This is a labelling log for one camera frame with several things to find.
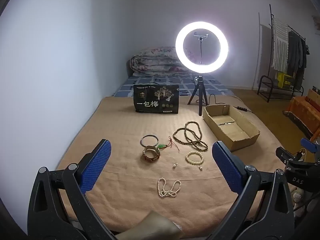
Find black tripod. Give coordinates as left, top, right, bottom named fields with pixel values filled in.
left=187, top=74, right=209, bottom=116

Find yellow box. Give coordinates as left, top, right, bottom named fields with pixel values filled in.
left=276, top=72, right=293, bottom=88

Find black snack bag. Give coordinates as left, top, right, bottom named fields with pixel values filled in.
left=133, top=84, right=180, bottom=114

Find pearl necklace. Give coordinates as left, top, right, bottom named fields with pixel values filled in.
left=157, top=177, right=181, bottom=198

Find silver bangle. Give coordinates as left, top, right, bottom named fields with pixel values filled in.
left=140, top=135, right=159, bottom=147

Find white bead bracelet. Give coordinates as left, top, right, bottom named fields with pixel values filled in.
left=185, top=151, right=204, bottom=165

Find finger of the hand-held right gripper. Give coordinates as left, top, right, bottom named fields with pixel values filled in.
left=301, top=137, right=320, bottom=155
left=276, top=147, right=304, bottom=167

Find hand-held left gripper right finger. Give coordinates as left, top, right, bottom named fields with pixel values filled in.
left=205, top=141, right=295, bottom=240

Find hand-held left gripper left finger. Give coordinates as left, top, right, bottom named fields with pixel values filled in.
left=27, top=139, right=118, bottom=240

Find cardboard box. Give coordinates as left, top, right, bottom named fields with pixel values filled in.
left=202, top=104, right=260, bottom=152

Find folded floral quilt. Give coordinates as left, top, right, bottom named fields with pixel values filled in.
left=130, top=46, right=193, bottom=77

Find brown block bracelet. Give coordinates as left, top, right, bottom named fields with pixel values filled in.
left=142, top=146, right=161, bottom=162

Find dark hanging clothes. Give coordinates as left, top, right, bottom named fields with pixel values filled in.
left=287, top=31, right=310, bottom=86

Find black power cable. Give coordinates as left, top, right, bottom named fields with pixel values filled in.
left=192, top=73, right=253, bottom=113

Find phone holder on gooseneck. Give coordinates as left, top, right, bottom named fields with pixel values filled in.
left=194, top=32, right=209, bottom=65

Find white ring light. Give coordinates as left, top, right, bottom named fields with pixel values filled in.
left=175, top=21, right=229, bottom=74

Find long brown bead necklace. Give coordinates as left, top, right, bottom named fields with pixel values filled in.
left=173, top=121, right=208, bottom=152

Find black metal garment rack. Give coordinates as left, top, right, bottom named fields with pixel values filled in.
left=257, top=4, right=309, bottom=103

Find orange box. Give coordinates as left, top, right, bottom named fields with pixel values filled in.
left=283, top=89, right=320, bottom=140

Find blue patterned bedsheet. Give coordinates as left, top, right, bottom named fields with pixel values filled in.
left=112, top=74, right=235, bottom=98

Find green pendant with red cord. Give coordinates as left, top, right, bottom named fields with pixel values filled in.
left=159, top=136, right=180, bottom=153

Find white knitted garment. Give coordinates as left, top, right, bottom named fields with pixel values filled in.
left=271, top=17, right=290, bottom=72

